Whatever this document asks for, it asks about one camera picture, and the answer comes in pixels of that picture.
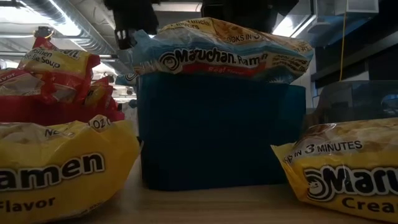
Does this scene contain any blue plastic bin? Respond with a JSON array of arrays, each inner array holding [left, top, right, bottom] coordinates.
[[136, 72, 307, 191]]

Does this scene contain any red plastic bin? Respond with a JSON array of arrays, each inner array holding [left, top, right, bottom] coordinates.
[[0, 95, 126, 127]]

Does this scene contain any grey translucent plastic bin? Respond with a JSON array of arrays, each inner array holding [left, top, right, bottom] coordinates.
[[303, 80, 398, 131]]

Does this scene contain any black device with yellow cable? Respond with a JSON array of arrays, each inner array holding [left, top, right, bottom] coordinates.
[[32, 26, 55, 40]]

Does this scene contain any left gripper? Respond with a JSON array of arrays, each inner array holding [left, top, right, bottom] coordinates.
[[104, 0, 159, 50]]

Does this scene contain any yellow hanging cable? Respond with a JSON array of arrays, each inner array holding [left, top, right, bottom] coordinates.
[[338, 9, 348, 82]]

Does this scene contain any white ceiling box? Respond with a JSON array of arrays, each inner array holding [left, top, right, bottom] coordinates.
[[312, 0, 380, 35]]

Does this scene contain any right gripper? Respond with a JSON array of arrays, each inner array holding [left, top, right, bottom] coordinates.
[[201, 0, 299, 32]]

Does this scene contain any yellow Maruchan chicken ramen pack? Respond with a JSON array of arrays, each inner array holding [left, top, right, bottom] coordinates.
[[0, 114, 141, 224], [270, 117, 398, 223]]

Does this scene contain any silver ventilation duct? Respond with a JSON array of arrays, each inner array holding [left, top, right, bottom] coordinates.
[[18, 0, 125, 57]]

